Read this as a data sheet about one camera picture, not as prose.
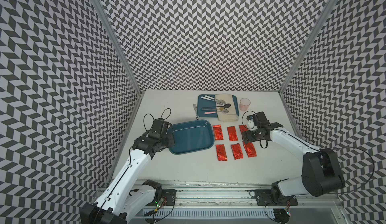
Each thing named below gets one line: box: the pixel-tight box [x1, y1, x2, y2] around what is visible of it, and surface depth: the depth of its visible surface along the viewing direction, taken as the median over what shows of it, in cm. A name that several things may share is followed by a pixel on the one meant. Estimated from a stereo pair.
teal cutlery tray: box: [197, 94, 240, 118], surface depth 110 cm
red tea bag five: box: [243, 141, 257, 158], surface depth 90 cm
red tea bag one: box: [212, 124, 224, 141], surface depth 98 cm
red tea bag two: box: [226, 126, 239, 142], surface depth 98 cm
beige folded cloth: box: [215, 93, 239, 122], surface depth 111 cm
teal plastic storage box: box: [168, 119, 215, 156], surface depth 80 cm
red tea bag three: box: [230, 142, 244, 160], surface depth 89 cm
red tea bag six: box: [215, 144, 228, 162], surface depth 88 cm
